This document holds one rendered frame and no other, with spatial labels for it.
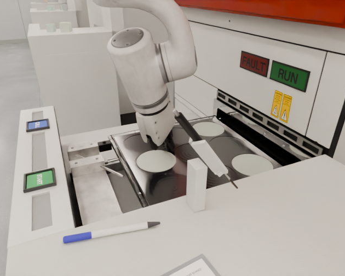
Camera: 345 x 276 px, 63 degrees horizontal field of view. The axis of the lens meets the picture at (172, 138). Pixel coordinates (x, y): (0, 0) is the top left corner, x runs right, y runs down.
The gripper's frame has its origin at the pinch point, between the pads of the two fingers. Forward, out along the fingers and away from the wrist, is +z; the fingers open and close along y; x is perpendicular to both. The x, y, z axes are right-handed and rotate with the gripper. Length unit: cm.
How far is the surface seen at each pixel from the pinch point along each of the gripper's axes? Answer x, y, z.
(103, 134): -32.7, -4.4, 13.2
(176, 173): 7.1, 7.8, -1.3
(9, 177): -161, 9, 97
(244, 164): 19.8, -2.9, 3.7
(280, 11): 20.7, -24.9, -23.5
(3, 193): -148, 21, 91
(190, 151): 5.5, -1.8, 3.2
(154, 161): -0.2, 6.3, -0.7
